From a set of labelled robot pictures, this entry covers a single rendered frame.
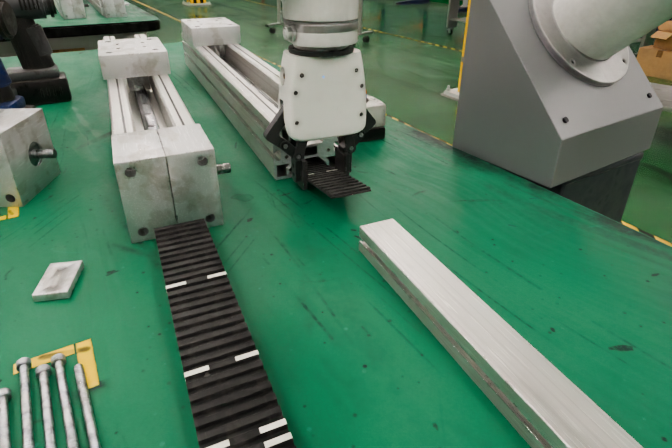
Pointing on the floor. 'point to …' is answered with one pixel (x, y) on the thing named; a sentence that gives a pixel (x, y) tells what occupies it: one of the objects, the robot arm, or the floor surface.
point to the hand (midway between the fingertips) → (322, 169)
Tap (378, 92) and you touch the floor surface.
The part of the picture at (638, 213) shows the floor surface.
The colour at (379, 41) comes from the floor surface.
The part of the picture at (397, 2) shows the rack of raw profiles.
